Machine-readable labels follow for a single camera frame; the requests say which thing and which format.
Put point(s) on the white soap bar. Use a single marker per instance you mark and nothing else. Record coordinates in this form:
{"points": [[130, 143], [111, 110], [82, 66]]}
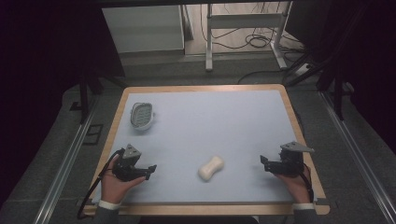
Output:
{"points": [[211, 167]]}

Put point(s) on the white metal stand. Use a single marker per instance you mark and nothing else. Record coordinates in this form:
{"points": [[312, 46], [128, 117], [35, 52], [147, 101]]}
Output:
{"points": [[246, 31]]}

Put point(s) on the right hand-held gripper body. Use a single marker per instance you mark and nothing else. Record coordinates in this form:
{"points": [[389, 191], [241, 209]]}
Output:
{"points": [[288, 163]]}

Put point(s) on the white cabinet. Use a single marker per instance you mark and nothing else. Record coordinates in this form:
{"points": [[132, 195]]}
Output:
{"points": [[144, 29]]}

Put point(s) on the grey soap dish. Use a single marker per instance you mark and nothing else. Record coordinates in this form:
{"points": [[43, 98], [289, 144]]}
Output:
{"points": [[142, 115]]}

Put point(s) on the black tripod stand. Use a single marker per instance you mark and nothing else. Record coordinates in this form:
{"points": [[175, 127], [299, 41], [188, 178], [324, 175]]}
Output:
{"points": [[327, 68]]}

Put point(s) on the light blue table mat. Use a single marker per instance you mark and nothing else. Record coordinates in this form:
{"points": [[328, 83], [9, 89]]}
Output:
{"points": [[199, 140]]}

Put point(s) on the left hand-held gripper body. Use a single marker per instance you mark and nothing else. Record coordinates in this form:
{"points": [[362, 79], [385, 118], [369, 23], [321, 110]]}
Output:
{"points": [[127, 163]]}

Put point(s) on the aluminium rail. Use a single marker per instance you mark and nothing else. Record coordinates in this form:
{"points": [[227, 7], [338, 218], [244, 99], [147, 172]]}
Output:
{"points": [[358, 155], [63, 169]]}

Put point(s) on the black metal stand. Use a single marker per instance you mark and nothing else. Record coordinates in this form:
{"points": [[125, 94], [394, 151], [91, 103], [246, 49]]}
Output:
{"points": [[90, 93]]}

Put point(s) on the person's left hand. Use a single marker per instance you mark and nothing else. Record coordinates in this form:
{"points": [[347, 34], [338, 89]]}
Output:
{"points": [[114, 186]]}

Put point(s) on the person's right hand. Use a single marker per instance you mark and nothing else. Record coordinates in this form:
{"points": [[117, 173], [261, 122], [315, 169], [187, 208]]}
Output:
{"points": [[295, 188]]}

